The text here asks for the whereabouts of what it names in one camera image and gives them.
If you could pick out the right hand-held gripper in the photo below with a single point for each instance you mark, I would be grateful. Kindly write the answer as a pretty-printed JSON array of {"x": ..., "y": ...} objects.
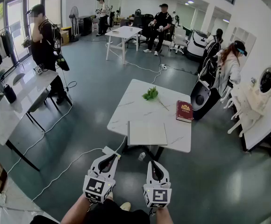
[{"x": 157, "y": 195}]

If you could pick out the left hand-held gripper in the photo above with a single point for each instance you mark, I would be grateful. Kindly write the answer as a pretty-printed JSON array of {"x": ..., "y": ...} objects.
[{"x": 95, "y": 187}]

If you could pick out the grey notebook with white pages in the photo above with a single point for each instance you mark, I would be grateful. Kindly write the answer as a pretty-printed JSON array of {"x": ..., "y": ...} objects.
[{"x": 147, "y": 133}]

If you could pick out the person's right forearm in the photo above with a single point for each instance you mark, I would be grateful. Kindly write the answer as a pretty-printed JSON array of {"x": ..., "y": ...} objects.
[{"x": 164, "y": 216}]

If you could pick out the person's left forearm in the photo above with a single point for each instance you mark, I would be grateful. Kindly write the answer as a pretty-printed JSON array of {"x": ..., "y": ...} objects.
[{"x": 76, "y": 210}]

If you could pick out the white power strip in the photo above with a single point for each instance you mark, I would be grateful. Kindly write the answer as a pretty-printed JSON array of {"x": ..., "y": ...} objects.
[
  {"x": 107, "y": 150},
  {"x": 163, "y": 66}
]

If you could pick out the person's left beige shoe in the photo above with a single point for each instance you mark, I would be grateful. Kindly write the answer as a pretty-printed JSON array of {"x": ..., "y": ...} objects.
[{"x": 110, "y": 195}]

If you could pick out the person's beige shoe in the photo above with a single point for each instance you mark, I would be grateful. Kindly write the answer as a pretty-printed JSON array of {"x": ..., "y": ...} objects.
[
  {"x": 125, "y": 206},
  {"x": 110, "y": 195}
]

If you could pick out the person's right beige shoe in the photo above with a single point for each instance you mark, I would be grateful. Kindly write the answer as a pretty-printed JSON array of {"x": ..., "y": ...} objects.
[{"x": 125, "y": 206}]

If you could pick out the person's black shorts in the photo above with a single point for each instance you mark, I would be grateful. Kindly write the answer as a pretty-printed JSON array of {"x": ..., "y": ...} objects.
[{"x": 112, "y": 214}]

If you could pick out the white marble table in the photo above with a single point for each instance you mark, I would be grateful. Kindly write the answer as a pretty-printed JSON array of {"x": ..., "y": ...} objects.
[{"x": 137, "y": 106}]

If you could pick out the red hardcover book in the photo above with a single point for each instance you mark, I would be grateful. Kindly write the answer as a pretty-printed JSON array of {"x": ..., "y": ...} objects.
[{"x": 184, "y": 111}]

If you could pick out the green leaf sprig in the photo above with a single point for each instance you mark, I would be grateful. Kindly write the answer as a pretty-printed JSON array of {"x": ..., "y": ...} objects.
[{"x": 150, "y": 93}]

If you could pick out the white egg-shaped shell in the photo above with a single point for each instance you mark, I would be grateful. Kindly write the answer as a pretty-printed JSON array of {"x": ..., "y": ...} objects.
[{"x": 203, "y": 99}]

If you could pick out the grey chair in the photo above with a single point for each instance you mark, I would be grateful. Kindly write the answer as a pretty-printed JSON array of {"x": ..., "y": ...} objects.
[{"x": 38, "y": 101}]

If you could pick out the grey marble table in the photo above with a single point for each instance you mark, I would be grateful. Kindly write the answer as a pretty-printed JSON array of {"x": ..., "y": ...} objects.
[{"x": 14, "y": 113}]

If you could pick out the black device with green light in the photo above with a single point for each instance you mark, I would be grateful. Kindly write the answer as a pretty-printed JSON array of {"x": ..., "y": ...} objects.
[{"x": 62, "y": 63}]

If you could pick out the white platform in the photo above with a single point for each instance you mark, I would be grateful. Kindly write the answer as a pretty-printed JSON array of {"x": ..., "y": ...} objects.
[{"x": 264, "y": 129}]

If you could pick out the white vanity table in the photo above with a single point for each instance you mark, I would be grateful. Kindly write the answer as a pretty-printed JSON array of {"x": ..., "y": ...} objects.
[{"x": 250, "y": 101}]

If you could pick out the black cylinder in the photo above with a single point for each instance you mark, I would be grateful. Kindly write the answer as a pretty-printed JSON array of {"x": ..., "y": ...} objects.
[{"x": 9, "y": 93}]

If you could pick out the cardboard box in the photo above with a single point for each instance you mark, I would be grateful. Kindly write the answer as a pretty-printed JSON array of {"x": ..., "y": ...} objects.
[{"x": 64, "y": 38}]

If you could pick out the white table with slanted legs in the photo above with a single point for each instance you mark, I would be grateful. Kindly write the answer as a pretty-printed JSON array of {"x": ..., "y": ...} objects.
[{"x": 123, "y": 31}]

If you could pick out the white rounded machine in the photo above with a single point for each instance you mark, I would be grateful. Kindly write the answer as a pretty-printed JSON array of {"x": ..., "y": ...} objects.
[{"x": 196, "y": 43}]

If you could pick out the white office chair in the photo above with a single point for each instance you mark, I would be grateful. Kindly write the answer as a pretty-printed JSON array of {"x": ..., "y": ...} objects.
[{"x": 180, "y": 38}]

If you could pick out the black cabinet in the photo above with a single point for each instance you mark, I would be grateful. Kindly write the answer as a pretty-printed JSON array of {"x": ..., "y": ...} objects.
[{"x": 85, "y": 25}]

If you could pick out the yellow box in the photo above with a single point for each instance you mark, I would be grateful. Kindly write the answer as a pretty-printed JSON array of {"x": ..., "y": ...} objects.
[{"x": 66, "y": 28}]

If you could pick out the oval mirror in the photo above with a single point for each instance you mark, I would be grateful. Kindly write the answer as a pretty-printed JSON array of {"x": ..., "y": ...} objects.
[{"x": 267, "y": 79}]

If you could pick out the black office chair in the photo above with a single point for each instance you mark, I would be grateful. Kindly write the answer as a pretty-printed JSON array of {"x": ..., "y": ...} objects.
[{"x": 146, "y": 23}]

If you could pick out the black standing fan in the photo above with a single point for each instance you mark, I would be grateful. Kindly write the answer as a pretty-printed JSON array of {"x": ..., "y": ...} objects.
[{"x": 74, "y": 15}]

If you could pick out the ceiling light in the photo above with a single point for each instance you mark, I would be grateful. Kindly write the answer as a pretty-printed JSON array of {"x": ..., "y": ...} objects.
[
  {"x": 226, "y": 20},
  {"x": 189, "y": 2}
]

